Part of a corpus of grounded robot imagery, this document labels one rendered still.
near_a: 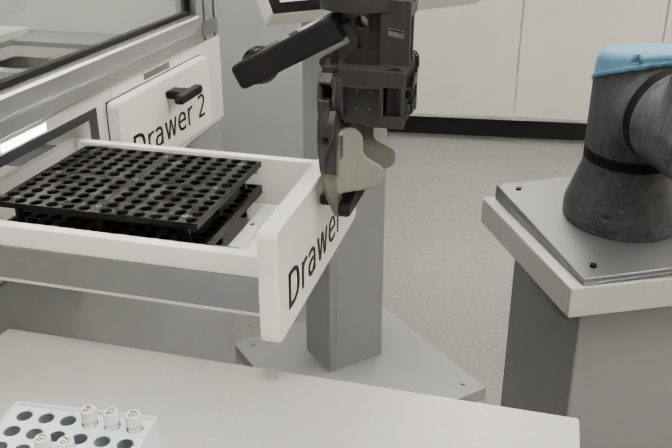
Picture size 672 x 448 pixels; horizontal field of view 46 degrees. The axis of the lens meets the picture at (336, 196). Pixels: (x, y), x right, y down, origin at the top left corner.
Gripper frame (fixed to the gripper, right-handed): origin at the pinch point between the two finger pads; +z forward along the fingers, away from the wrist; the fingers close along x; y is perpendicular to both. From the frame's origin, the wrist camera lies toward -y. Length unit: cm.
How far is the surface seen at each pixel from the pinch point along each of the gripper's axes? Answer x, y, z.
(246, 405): -16.0, -4.1, 14.5
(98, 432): -26.3, -12.5, 11.0
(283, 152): 160, -60, 56
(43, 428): -27.0, -17.0, 11.0
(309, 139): 94, -31, 28
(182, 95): 28.5, -29.9, -0.6
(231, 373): -11.8, -7.2, 14.5
